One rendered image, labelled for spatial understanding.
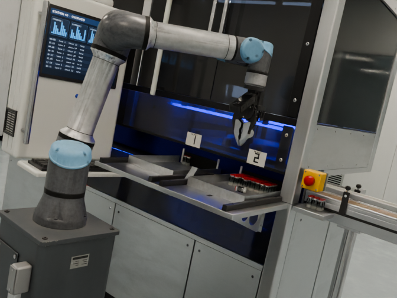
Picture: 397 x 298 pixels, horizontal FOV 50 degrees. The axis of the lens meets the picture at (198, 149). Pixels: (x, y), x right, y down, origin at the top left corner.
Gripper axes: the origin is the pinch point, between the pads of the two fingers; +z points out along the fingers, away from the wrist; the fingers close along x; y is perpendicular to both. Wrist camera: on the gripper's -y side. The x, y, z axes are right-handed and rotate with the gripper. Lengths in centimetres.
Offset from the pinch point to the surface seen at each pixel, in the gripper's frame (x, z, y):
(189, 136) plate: 43, 6, 28
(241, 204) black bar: -8.1, 19.8, -3.3
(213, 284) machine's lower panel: 14, 67, 28
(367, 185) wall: 79, 65, 488
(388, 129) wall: 71, -15, 488
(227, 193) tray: 1.4, 19.1, 1.5
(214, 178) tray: 19.6, 19.5, 19.2
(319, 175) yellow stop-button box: -21.1, 7.3, 26.8
